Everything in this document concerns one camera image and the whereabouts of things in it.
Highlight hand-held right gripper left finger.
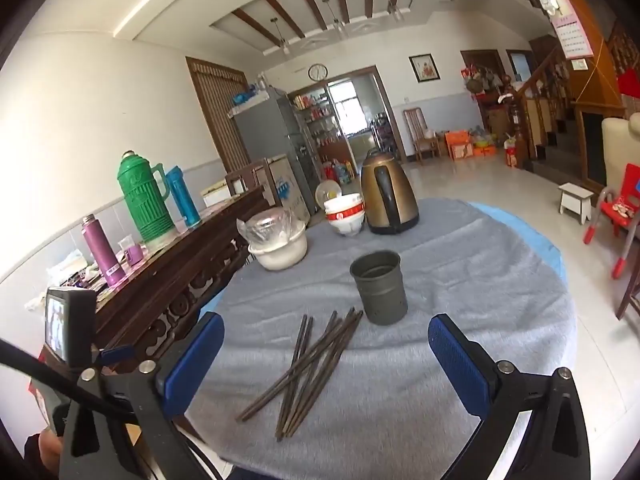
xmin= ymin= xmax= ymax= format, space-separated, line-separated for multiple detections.
xmin=60 ymin=312 xmax=226 ymax=480

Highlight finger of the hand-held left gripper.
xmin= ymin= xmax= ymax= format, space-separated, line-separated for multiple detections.
xmin=97 ymin=346 xmax=137 ymax=364

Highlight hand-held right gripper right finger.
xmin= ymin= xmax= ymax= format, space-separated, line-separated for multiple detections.
xmin=428 ymin=313 xmax=593 ymax=480

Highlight grey metal chopstick holder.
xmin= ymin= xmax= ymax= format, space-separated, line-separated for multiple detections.
xmin=349 ymin=250 xmax=409 ymax=326

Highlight bunch of dark chopsticks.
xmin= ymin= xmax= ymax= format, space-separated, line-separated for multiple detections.
xmin=237 ymin=306 xmax=364 ymax=442

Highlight purple thermos bottle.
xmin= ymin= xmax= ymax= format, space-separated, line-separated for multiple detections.
xmin=81 ymin=214 xmax=127 ymax=289

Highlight red box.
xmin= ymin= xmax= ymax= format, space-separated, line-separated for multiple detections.
xmin=27 ymin=350 xmax=68 ymax=433

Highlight grey table cloth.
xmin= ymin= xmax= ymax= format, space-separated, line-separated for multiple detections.
xmin=186 ymin=197 xmax=577 ymax=476

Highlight carved dark wooden side table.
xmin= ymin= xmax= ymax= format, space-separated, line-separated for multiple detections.
xmin=90 ymin=185 xmax=273 ymax=376

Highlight white plastic basin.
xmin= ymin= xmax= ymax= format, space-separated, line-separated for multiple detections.
xmin=248 ymin=225 xmax=309 ymax=271

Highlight green thermos jug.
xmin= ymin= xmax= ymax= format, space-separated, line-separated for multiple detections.
xmin=117 ymin=150 xmax=174 ymax=244

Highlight blue table cover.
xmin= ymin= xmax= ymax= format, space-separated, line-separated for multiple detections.
xmin=202 ymin=201 xmax=569 ymax=311

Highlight glass bowl in plastic bag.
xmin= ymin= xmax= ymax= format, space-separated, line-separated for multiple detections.
xmin=237 ymin=207 xmax=307 ymax=252

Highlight blue thermos bottle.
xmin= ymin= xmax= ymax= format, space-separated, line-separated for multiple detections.
xmin=165 ymin=166 xmax=202 ymax=227

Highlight white box on side table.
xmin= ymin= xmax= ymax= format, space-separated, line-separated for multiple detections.
xmin=201 ymin=180 xmax=232 ymax=207

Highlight white bowl with red print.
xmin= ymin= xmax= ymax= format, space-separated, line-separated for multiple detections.
xmin=327 ymin=217 xmax=366 ymax=238

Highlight bronze electric kettle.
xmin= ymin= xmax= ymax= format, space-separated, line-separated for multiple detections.
xmin=360 ymin=147 xmax=420 ymax=235

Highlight dark wooden chair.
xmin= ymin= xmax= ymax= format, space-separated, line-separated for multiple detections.
xmin=615 ymin=259 xmax=640 ymax=322

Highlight brown wooden chair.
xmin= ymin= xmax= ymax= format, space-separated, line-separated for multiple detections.
xmin=225 ymin=160 xmax=282 ymax=197

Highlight white box with blue print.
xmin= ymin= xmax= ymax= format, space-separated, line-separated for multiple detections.
xmin=252 ymin=155 xmax=312 ymax=221

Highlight white step stool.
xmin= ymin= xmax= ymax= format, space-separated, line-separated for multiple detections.
xmin=558 ymin=182 xmax=595 ymax=225

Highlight small white fan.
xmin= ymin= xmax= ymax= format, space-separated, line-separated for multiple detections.
xmin=315 ymin=180 xmax=343 ymax=206

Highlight orange cardboard boxes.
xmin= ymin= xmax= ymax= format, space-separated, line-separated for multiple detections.
xmin=444 ymin=130 xmax=497 ymax=162

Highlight red child chair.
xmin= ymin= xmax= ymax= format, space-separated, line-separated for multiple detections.
xmin=582 ymin=162 xmax=640 ymax=280

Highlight wooden chair with tall back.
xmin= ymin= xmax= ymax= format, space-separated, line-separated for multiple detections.
xmin=402 ymin=107 xmax=441 ymax=164

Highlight grey refrigerator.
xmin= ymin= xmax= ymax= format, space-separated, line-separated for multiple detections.
xmin=229 ymin=87 xmax=322 ymax=211

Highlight brown wooden door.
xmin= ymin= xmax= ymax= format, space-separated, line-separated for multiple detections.
xmin=185 ymin=56 xmax=251 ymax=174

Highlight wooden staircase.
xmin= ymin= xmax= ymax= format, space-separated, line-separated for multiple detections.
xmin=502 ymin=35 xmax=628 ymax=186

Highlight cream upholstered chair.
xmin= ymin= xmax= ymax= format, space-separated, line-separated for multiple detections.
xmin=601 ymin=112 xmax=640 ymax=228

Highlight pantry shelf with bottles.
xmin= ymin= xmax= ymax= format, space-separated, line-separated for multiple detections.
xmin=291 ymin=87 xmax=347 ymax=162

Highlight framed wall picture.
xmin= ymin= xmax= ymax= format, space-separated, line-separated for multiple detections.
xmin=408 ymin=53 xmax=441 ymax=84

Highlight wall calendar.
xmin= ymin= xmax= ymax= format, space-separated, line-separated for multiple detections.
xmin=533 ymin=0 xmax=595 ymax=60

